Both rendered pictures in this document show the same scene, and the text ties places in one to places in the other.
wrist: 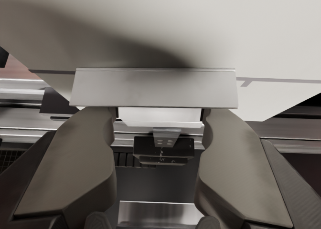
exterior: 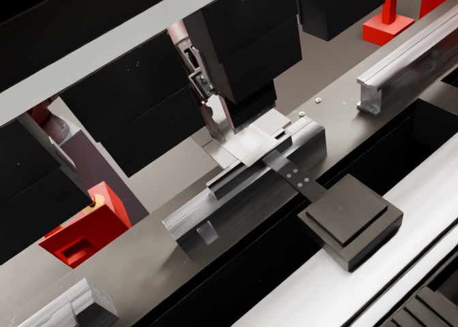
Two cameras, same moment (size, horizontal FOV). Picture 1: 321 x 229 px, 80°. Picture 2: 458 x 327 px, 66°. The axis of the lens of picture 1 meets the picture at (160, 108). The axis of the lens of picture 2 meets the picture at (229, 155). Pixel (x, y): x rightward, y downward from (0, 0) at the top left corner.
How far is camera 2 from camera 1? 83 cm
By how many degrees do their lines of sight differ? 113
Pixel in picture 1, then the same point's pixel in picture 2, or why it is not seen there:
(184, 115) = (255, 136)
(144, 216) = (243, 122)
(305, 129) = not seen: outside the picture
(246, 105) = (264, 120)
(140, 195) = not seen: outside the picture
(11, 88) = (194, 212)
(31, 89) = (204, 205)
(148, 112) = (242, 144)
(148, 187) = not seen: outside the picture
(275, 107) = (274, 114)
